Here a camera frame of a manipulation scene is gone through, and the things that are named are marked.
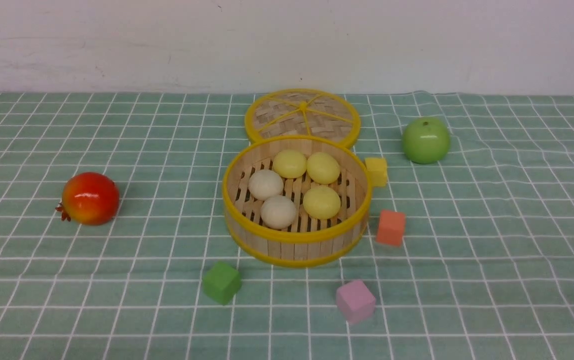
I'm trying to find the green apple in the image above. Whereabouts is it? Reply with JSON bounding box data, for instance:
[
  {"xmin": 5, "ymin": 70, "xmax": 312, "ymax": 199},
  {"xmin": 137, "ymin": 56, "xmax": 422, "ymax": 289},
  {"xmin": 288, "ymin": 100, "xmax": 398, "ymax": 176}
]
[{"xmin": 401, "ymin": 116, "xmax": 451, "ymax": 164}]

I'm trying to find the green checkered tablecloth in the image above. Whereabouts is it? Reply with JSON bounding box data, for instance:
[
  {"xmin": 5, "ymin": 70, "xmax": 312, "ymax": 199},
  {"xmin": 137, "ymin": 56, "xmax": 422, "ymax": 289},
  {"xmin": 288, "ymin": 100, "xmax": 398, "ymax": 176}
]
[{"xmin": 0, "ymin": 91, "xmax": 574, "ymax": 360}]

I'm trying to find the yellow bun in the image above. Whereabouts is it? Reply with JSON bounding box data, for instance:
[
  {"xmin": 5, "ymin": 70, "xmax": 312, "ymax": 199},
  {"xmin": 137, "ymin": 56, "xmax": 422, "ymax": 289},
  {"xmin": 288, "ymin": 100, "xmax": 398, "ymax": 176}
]
[
  {"xmin": 272, "ymin": 149, "xmax": 307, "ymax": 179},
  {"xmin": 302, "ymin": 186, "xmax": 341, "ymax": 220},
  {"xmin": 306, "ymin": 152, "xmax": 341, "ymax": 185}
]

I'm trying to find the white bun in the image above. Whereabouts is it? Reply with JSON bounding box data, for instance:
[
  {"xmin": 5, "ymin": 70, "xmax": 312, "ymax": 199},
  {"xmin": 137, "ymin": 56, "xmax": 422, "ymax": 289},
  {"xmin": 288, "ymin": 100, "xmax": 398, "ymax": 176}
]
[
  {"xmin": 247, "ymin": 169, "xmax": 284, "ymax": 201},
  {"xmin": 261, "ymin": 195, "xmax": 298, "ymax": 230}
]

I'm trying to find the bamboo steamer tray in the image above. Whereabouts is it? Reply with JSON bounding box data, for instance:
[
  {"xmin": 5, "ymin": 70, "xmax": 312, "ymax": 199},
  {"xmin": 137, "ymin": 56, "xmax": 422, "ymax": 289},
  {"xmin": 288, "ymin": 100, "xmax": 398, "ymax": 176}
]
[{"xmin": 221, "ymin": 136, "xmax": 373, "ymax": 268}]

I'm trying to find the orange cube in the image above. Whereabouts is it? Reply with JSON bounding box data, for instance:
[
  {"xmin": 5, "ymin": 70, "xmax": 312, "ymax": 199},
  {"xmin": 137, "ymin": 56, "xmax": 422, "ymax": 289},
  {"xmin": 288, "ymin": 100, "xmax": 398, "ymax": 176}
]
[{"xmin": 375, "ymin": 209, "xmax": 406, "ymax": 248}]

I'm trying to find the green cube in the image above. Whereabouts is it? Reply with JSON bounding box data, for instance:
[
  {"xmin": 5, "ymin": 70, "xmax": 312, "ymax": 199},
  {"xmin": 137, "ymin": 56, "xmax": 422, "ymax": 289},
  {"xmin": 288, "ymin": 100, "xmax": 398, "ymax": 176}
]
[{"xmin": 202, "ymin": 260, "xmax": 242, "ymax": 306}]

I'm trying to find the red pomegranate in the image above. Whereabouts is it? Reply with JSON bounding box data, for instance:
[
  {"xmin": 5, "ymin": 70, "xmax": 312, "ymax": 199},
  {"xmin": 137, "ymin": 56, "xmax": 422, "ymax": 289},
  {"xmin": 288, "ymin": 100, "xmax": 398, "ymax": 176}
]
[{"xmin": 54, "ymin": 172, "xmax": 120, "ymax": 226}]

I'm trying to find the pink cube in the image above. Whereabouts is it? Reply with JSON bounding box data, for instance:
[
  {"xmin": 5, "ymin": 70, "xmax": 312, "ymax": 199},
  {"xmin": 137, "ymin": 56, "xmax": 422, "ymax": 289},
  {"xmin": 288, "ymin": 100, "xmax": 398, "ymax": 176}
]
[{"xmin": 335, "ymin": 279, "xmax": 376, "ymax": 325}]

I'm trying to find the woven bamboo steamer lid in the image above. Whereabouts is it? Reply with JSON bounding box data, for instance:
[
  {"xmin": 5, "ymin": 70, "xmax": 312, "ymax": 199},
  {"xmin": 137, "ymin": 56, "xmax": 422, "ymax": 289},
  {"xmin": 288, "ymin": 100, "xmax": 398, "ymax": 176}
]
[{"xmin": 244, "ymin": 88, "xmax": 361, "ymax": 149}]

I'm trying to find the yellow cube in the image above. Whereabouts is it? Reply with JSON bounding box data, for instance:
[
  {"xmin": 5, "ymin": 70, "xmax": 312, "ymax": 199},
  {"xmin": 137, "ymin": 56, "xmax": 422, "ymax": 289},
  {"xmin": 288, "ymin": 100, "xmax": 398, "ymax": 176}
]
[{"xmin": 364, "ymin": 157, "xmax": 389, "ymax": 187}]

